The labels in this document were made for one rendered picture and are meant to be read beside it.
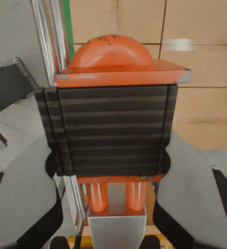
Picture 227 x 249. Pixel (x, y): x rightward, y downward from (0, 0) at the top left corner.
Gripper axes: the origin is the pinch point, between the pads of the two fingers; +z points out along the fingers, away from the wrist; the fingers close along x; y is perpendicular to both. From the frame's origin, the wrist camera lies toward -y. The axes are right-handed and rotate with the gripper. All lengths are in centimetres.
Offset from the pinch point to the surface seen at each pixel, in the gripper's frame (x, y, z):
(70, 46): -32, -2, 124
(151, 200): 19, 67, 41
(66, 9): -32, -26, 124
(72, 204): -32, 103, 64
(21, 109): -86, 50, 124
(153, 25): 18, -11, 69
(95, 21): -7, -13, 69
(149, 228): 15, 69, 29
